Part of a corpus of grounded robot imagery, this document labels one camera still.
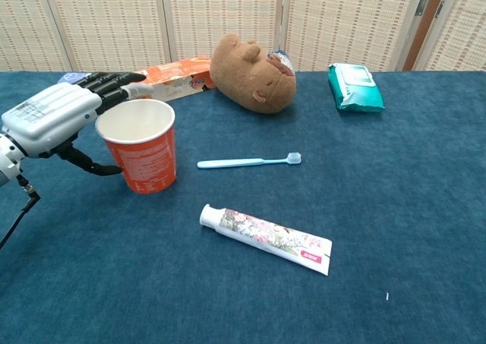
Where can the woven folding screen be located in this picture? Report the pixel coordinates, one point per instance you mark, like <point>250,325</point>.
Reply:
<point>463,36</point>
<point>114,17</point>

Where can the black metal hinge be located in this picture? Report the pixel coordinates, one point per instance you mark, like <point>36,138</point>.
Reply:
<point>440,9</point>
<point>420,7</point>

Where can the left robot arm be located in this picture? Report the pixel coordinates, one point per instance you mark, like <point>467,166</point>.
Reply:
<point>7,161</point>

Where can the floral white toothpaste tube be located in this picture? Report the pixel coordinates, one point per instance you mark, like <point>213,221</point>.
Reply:
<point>266,235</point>

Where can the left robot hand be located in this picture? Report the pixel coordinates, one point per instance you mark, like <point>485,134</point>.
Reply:
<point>49,120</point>

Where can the small blue white box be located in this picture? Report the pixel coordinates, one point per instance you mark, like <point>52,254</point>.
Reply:
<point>67,77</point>

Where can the light blue toothbrush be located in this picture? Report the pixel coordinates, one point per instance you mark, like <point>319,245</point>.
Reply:
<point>235,163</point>

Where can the blue table cloth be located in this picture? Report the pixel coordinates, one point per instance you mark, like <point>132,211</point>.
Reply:
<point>76,264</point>

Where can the brown wooden post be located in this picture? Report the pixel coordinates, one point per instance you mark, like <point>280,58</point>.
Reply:
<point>421,29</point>

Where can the orange paper noodle cup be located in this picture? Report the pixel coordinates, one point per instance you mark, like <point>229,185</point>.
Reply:
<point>152,169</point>

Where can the orange biscuit carton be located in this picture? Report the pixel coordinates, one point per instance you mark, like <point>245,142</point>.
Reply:
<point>178,78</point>

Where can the brown capybara plush toy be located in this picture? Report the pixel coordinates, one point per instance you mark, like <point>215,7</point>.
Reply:
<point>247,78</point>

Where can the green wet wipes pack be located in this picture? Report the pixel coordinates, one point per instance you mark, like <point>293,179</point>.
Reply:
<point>357,93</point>

